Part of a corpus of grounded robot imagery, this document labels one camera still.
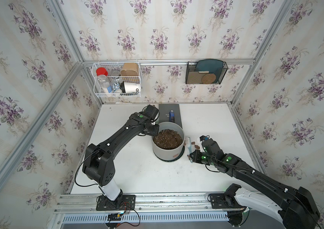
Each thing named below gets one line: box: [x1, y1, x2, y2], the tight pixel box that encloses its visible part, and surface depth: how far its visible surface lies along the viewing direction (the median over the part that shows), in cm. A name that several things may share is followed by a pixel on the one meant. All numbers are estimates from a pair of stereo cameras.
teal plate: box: [194, 58, 224, 84], surface depth 94 cm
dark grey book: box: [158, 103, 183, 129], surface depth 110 cm
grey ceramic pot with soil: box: [151, 121, 186, 161], surface depth 88 cm
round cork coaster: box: [201, 73, 217, 85], surface depth 100 cm
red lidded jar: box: [96, 67, 109, 77], surface depth 93 cm
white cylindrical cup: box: [120, 81, 141, 94], surface depth 95 cm
